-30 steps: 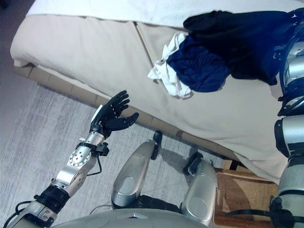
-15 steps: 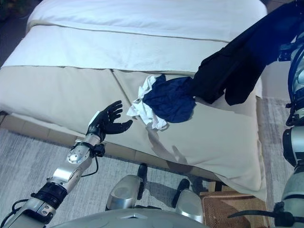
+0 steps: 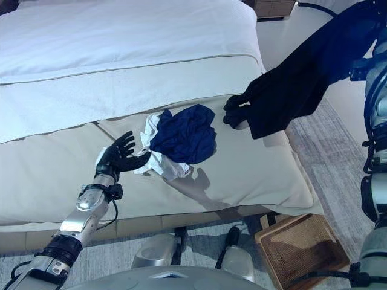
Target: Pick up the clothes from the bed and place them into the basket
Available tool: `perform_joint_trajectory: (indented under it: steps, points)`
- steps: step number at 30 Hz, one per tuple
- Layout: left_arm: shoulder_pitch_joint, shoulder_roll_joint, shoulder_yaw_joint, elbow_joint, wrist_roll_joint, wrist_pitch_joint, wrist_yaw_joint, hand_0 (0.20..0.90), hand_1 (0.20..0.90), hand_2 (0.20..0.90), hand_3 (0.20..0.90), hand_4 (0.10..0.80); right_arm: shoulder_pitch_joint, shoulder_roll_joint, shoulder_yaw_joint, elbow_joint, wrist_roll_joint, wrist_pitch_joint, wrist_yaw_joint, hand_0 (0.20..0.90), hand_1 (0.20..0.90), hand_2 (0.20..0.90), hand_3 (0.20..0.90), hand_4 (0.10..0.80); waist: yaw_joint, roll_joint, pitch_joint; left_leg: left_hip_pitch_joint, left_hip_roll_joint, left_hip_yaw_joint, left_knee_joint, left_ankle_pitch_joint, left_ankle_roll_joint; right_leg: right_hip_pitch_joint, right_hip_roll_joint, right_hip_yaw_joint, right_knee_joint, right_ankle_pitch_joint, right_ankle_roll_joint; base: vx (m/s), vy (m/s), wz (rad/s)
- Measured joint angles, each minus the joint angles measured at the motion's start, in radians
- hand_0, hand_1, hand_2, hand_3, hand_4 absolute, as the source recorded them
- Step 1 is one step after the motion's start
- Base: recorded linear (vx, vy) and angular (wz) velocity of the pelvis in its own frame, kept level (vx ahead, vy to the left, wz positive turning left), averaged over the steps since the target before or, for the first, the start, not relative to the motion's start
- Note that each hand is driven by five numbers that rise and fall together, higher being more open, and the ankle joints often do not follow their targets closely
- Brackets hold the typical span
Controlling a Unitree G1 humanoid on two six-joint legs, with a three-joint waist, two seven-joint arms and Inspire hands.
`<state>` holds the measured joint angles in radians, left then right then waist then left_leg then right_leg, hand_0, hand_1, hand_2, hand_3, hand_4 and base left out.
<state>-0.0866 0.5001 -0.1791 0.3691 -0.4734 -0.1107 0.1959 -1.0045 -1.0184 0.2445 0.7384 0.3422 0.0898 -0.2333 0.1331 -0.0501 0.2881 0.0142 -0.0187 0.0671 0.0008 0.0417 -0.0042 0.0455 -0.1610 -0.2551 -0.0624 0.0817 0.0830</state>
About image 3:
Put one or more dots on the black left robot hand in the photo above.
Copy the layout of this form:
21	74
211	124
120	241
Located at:
116	157

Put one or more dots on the white garment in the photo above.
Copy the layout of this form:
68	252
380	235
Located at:
169	170

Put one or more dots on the navy blue garment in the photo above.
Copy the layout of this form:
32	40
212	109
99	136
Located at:
184	136

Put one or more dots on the black garment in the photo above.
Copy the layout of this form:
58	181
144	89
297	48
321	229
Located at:
287	96

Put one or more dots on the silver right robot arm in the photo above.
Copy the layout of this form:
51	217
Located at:
375	193

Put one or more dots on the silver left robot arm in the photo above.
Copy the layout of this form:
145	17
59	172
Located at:
78	217

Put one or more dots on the beige bed cover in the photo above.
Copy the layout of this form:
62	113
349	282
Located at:
60	169

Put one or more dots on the brown wicker basket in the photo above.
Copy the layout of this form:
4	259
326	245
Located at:
299	247

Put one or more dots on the white duvet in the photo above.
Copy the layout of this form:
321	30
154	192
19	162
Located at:
121	60

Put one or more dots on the silver left robot leg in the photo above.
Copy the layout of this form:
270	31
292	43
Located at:
154	250

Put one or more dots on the silver robot leg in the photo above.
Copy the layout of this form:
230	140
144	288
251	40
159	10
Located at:
236	256
154	250

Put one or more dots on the grey robot torso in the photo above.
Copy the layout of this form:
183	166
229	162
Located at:
166	279

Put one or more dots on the silver right robot leg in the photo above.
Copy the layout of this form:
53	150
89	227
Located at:
236	256

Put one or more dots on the brown wooden nightstand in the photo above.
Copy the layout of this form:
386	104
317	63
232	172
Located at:
272	7

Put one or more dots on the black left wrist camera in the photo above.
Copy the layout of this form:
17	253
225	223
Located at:
116	191

